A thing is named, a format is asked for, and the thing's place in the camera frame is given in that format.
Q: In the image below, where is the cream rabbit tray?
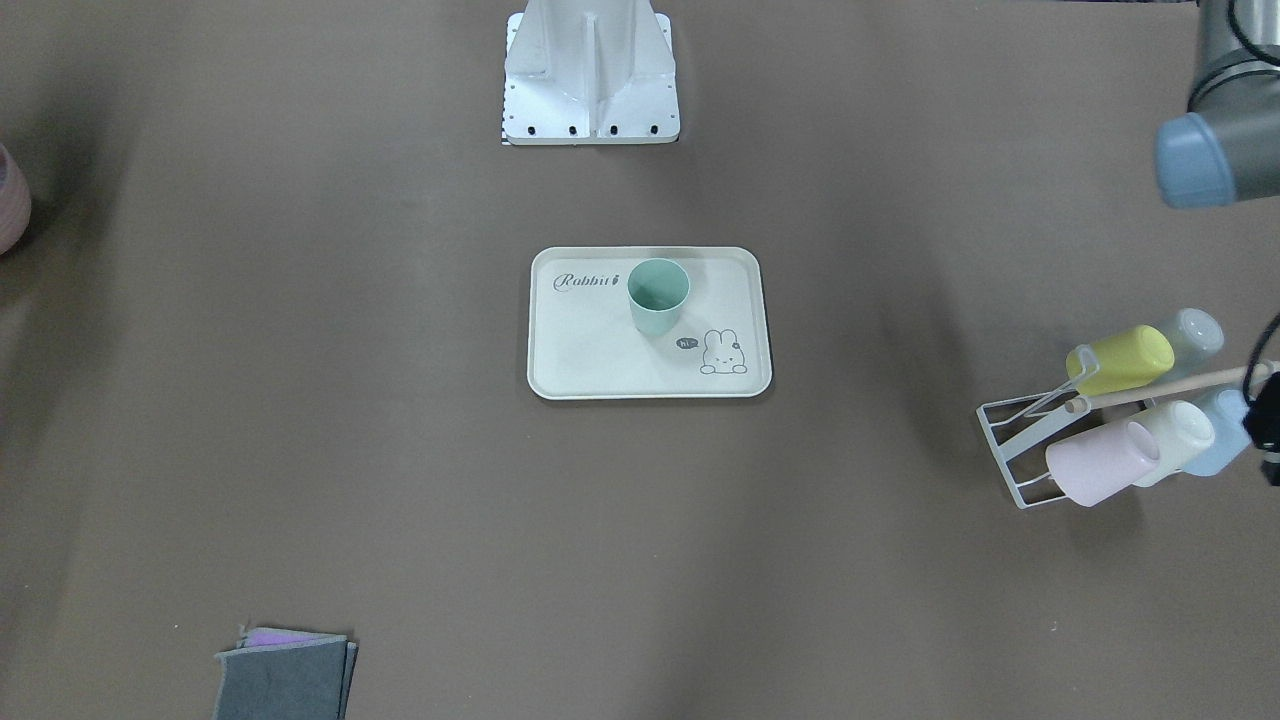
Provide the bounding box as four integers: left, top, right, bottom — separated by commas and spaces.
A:
527, 246, 773, 401

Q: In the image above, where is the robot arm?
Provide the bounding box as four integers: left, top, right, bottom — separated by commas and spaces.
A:
1155, 1, 1279, 209

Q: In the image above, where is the pink plastic cup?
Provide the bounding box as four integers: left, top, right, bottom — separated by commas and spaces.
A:
1044, 419, 1161, 507

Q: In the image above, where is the grey plastic cup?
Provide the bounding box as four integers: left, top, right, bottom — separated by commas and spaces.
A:
1156, 307, 1225, 375

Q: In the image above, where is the green plastic cup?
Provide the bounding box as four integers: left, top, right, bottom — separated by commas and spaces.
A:
627, 258, 691, 337

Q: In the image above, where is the blue plastic cup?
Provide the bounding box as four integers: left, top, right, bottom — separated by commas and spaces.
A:
1181, 386, 1252, 477

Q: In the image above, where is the white wire cup rack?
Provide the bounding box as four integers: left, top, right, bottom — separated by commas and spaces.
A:
975, 346, 1277, 509

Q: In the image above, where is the grey folded cloth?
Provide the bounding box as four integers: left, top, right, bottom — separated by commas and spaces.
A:
212, 626, 358, 719

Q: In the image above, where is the yellow plastic cup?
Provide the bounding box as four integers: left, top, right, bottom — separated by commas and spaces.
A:
1065, 324, 1175, 396

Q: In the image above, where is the white plastic cup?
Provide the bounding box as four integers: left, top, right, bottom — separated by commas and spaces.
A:
1132, 400, 1216, 487

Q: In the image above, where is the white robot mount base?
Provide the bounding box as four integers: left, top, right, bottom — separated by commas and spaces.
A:
500, 1, 681, 146

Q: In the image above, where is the pink bowl with ice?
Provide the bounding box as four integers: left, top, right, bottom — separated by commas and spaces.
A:
0, 145, 32, 255

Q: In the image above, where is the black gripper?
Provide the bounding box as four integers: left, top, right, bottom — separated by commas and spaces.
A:
1243, 372, 1279, 487

